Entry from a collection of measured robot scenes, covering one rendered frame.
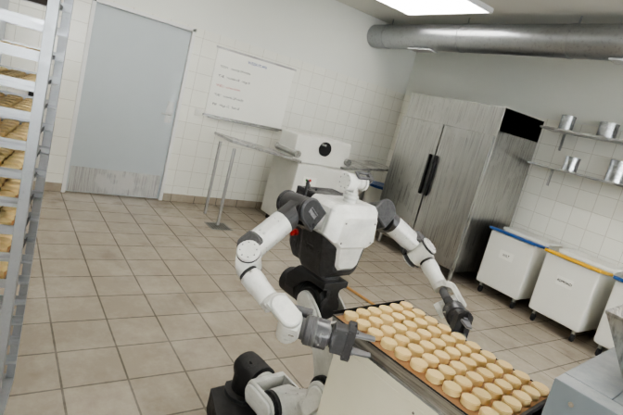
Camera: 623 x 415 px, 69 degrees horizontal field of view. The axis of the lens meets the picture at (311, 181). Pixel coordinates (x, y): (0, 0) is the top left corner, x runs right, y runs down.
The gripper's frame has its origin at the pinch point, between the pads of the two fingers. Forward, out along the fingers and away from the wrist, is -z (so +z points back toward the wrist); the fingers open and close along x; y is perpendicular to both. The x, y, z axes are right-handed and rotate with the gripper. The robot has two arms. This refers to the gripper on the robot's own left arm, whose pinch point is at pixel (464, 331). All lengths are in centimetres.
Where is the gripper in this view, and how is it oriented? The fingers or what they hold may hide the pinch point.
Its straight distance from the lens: 183.0
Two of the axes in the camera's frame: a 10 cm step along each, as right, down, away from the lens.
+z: 0.8, -1.4, 9.9
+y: 9.7, 2.5, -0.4
